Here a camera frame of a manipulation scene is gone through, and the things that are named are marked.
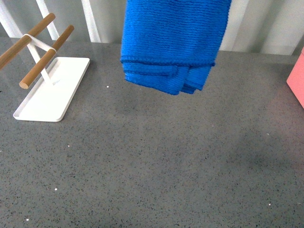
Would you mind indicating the blue microfiber cloth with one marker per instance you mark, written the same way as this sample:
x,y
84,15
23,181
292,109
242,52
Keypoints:
x,y
171,45

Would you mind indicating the white towel rack stand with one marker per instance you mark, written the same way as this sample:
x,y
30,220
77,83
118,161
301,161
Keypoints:
x,y
53,81

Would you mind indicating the pink box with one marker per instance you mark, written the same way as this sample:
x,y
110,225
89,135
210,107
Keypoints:
x,y
295,80

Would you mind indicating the white pleated curtain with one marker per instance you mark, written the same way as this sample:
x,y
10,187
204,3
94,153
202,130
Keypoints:
x,y
256,26

